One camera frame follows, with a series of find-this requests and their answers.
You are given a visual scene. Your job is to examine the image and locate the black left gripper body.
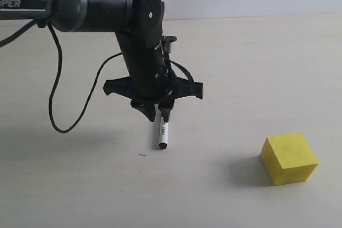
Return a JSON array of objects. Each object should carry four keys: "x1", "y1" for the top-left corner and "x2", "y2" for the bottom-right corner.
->
[{"x1": 103, "y1": 76, "x2": 203, "y2": 108}]

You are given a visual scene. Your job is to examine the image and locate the black white whiteboard marker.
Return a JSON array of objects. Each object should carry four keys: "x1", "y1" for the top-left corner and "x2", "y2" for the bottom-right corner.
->
[{"x1": 159, "y1": 117, "x2": 169, "y2": 150}]

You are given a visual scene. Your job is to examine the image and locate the yellow foam cube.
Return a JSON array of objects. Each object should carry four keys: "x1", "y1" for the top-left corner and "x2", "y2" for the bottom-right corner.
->
[{"x1": 260, "y1": 133, "x2": 318, "y2": 186}]

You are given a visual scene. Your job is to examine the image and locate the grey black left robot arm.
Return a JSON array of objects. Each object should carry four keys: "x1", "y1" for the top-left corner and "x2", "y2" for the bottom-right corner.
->
[{"x1": 1, "y1": 0, "x2": 203, "y2": 121}]

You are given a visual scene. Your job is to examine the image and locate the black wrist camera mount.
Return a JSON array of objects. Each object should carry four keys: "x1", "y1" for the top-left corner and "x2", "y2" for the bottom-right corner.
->
[{"x1": 161, "y1": 36, "x2": 177, "y2": 54}]

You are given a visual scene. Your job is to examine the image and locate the thin black cable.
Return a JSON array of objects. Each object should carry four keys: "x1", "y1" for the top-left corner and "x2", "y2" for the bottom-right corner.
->
[{"x1": 0, "y1": 19, "x2": 123, "y2": 133}]

